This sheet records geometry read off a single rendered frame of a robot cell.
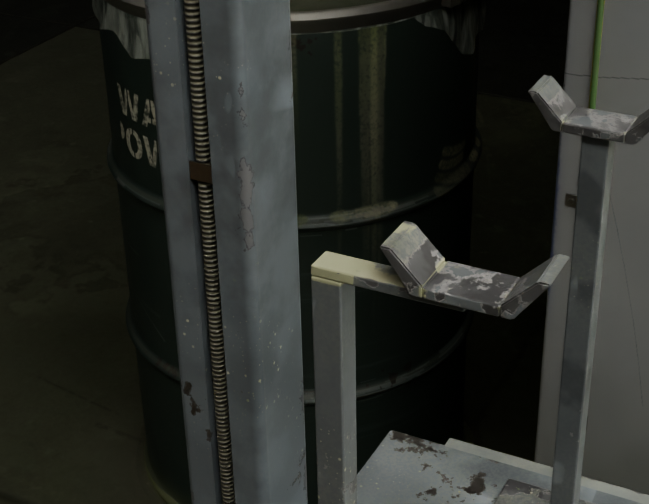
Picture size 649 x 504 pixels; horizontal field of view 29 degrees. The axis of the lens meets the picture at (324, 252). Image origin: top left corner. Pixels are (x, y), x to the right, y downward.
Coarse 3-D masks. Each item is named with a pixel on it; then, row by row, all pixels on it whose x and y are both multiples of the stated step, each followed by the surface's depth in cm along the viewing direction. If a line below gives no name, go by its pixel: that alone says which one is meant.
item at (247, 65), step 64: (192, 0) 65; (256, 0) 65; (192, 64) 66; (256, 64) 66; (192, 128) 69; (256, 128) 68; (192, 192) 70; (256, 192) 69; (192, 256) 72; (256, 256) 71; (192, 320) 75; (256, 320) 73; (192, 384) 77; (256, 384) 75; (192, 448) 80; (256, 448) 77
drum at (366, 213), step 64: (128, 0) 162; (448, 0) 162; (128, 64) 169; (320, 64) 159; (384, 64) 162; (448, 64) 170; (128, 128) 176; (320, 128) 163; (384, 128) 166; (448, 128) 175; (128, 192) 180; (320, 192) 168; (384, 192) 171; (448, 192) 179; (128, 256) 193; (384, 256) 176; (448, 256) 186; (128, 320) 203; (384, 320) 181; (448, 320) 192; (384, 384) 186; (448, 384) 199
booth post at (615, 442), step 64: (576, 0) 107; (640, 0) 105; (576, 64) 110; (640, 64) 107; (576, 192) 116; (640, 192) 113; (640, 256) 116; (640, 320) 119; (640, 384) 122; (640, 448) 125
